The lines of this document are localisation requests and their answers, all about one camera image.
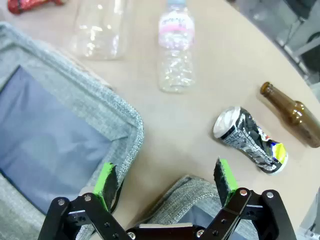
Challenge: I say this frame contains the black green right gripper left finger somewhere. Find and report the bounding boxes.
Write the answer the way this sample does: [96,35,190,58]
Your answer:
[37,161,132,240]

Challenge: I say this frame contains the grey fabric basket plastic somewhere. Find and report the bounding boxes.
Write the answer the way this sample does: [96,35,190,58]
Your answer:
[0,21,145,240]

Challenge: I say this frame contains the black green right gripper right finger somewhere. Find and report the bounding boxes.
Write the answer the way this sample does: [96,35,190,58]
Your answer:
[203,156,298,240]

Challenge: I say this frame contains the brown glass bottle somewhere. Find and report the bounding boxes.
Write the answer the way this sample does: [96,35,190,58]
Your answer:
[259,81,320,148]

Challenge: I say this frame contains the small pink-label plastic bottle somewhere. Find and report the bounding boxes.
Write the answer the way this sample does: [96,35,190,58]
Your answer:
[157,0,196,94]

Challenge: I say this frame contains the grey fabric basket can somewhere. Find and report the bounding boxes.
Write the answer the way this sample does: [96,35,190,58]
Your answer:
[134,174,260,240]

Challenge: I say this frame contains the large clear plastic bottle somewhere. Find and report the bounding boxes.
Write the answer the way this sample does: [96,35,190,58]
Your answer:
[71,0,135,61]

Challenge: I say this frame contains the crushed black white can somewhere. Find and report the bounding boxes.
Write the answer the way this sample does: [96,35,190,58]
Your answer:
[212,106,289,176]

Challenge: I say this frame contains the crushed red can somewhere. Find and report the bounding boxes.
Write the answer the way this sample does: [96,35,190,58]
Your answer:
[7,0,67,15]

